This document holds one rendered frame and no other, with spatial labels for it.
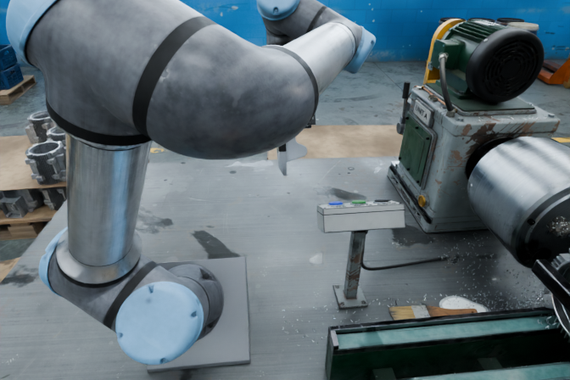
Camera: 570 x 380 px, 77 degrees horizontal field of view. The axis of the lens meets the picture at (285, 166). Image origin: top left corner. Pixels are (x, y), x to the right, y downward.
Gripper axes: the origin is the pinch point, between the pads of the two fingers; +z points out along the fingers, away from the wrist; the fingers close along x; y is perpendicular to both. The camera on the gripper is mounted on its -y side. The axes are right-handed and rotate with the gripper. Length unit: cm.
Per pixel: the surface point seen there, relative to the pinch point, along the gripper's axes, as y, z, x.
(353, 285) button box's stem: 16.2, 28.3, 7.8
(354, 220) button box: 14.0, 11.1, -3.5
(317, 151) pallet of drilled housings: 46, -8, 212
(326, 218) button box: 8.5, 10.3, -3.5
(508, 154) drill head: 51, -1, 1
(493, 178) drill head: 47.3, 4.6, 1.2
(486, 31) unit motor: 56, -32, 14
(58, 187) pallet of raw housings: -121, 7, 145
